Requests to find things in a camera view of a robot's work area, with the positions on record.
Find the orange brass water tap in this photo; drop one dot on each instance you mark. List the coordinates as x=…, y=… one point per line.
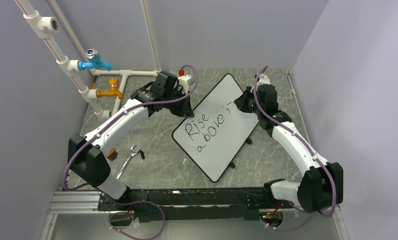
x=113, y=90

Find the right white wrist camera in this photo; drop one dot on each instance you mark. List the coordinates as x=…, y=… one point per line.
x=262, y=80

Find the blue water tap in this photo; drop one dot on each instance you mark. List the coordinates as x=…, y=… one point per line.
x=93, y=61

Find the orange black hex key set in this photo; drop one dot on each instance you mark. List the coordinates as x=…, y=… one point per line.
x=112, y=155

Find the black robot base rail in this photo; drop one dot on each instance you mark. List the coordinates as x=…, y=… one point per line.
x=247, y=203

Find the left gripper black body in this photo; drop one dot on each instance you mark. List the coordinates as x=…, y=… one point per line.
x=177, y=108

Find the white whiteboard black frame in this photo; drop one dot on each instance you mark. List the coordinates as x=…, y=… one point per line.
x=213, y=137

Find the white PVC pipe frame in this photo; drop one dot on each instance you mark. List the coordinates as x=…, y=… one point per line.
x=104, y=103

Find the silver combination wrench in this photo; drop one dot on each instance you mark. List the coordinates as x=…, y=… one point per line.
x=134, y=150

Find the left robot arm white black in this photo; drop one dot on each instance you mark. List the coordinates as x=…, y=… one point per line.
x=88, y=154

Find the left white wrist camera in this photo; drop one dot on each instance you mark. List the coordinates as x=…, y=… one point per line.
x=186, y=81

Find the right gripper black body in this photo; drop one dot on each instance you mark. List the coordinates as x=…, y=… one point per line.
x=249, y=104

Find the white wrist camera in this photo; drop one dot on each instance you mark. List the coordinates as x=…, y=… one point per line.
x=186, y=81
x=262, y=80

